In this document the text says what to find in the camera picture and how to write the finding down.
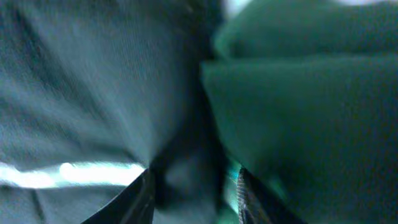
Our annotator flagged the navy taped garment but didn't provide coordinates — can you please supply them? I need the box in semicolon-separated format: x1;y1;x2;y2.
1;0;222;224

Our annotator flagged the dark green garment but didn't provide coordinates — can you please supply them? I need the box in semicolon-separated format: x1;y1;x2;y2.
202;0;397;223

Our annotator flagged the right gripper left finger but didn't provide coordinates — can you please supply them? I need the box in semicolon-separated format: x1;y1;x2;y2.
82;169;155;224

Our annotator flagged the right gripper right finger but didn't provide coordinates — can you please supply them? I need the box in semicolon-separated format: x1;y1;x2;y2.
237;168;307;224

